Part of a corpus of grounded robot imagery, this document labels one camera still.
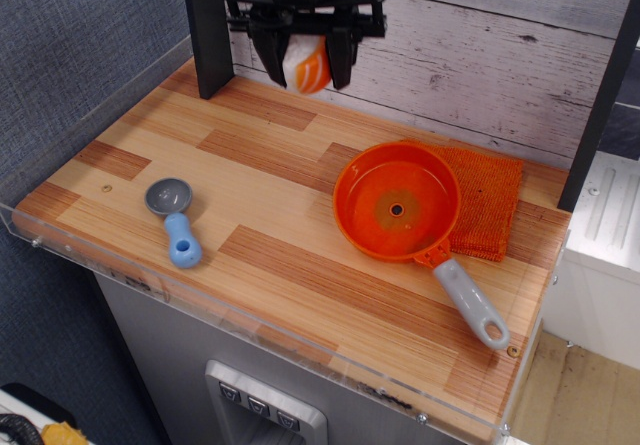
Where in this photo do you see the black corrugated hose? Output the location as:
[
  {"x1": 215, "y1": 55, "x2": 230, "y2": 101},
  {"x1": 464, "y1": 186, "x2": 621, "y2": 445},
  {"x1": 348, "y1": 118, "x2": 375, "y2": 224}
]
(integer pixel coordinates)
[{"x1": 0, "y1": 411, "x2": 41, "y2": 445}]

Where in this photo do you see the grey toy fridge cabinet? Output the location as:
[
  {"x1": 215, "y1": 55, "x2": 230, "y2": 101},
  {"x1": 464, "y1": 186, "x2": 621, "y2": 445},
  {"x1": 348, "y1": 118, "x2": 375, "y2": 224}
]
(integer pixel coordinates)
[{"x1": 97, "y1": 276, "x2": 456, "y2": 444}]

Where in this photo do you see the orange knitted cloth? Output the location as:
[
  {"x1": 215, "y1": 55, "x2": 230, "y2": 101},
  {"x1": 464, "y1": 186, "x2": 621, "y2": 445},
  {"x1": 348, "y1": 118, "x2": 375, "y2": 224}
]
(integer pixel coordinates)
[{"x1": 401, "y1": 140, "x2": 523, "y2": 268}]

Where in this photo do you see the white ribbed side unit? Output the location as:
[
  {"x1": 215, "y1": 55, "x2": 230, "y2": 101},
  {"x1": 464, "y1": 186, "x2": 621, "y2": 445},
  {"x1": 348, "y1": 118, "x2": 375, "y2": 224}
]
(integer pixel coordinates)
[{"x1": 541, "y1": 152, "x2": 639, "y2": 369}]

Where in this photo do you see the black right upright post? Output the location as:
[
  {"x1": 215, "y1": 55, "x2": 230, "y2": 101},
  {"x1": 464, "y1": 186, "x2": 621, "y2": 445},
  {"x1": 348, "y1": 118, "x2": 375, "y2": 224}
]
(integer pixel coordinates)
[{"x1": 557, "y1": 0, "x2": 639, "y2": 212}]

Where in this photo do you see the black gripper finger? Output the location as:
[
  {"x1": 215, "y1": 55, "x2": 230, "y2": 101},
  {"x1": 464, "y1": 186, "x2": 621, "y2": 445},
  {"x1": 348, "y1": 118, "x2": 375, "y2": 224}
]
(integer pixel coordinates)
[
  {"x1": 249, "y1": 21, "x2": 290, "y2": 88},
  {"x1": 326, "y1": 28, "x2": 358, "y2": 90}
]

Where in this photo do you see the clear acrylic edge guard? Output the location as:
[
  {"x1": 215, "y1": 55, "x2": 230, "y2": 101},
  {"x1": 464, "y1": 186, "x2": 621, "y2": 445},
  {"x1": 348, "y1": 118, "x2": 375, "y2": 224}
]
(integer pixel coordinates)
[{"x1": 6, "y1": 41, "x2": 577, "y2": 444}]

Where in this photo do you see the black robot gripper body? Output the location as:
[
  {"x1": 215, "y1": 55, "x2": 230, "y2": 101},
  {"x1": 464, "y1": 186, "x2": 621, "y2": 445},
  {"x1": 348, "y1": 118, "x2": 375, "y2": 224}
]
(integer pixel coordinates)
[{"x1": 224, "y1": 0, "x2": 386, "y2": 38}]

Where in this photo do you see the grey and blue toy spoon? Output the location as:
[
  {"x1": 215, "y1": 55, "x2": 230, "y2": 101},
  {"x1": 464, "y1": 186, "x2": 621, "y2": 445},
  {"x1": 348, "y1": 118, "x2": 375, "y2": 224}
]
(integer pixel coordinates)
[{"x1": 144, "y1": 177, "x2": 203, "y2": 269}]

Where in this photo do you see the yellow object bottom left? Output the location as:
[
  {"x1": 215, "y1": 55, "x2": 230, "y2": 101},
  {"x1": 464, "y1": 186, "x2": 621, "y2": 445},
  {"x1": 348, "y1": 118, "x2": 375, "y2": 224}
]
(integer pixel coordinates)
[{"x1": 41, "y1": 422, "x2": 90, "y2": 445}]

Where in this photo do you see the orange toy frying pan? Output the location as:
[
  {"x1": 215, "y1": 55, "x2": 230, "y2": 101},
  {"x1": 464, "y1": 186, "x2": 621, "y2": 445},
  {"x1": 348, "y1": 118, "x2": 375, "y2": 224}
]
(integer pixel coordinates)
[{"x1": 333, "y1": 141, "x2": 511, "y2": 350}]

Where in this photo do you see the silver dispenser button panel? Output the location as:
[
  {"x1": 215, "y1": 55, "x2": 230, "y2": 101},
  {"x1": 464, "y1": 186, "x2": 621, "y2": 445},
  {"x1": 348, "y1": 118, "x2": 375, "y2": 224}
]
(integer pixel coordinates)
[{"x1": 205, "y1": 360, "x2": 329, "y2": 444}]

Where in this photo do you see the salmon nigiri sushi toy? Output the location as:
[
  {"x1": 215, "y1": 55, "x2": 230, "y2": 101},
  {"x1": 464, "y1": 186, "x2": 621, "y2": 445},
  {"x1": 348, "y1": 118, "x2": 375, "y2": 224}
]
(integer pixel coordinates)
[{"x1": 283, "y1": 35, "x2": 332, "y2": 95}]

